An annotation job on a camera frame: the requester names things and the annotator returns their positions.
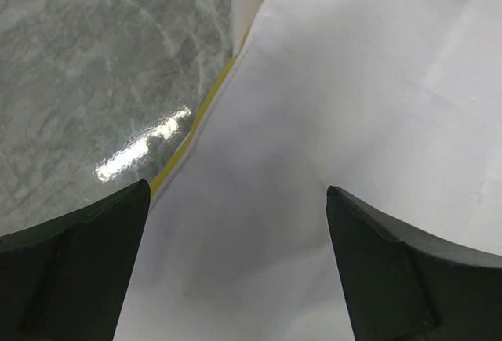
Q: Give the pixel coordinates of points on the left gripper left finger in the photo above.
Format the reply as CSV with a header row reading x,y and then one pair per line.
x,y
67,278

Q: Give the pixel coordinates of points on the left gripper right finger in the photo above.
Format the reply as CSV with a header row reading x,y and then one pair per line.
x,y
402,283

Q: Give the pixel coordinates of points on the white pillow yellow edge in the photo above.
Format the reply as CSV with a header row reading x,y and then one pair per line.
x,y
397,102

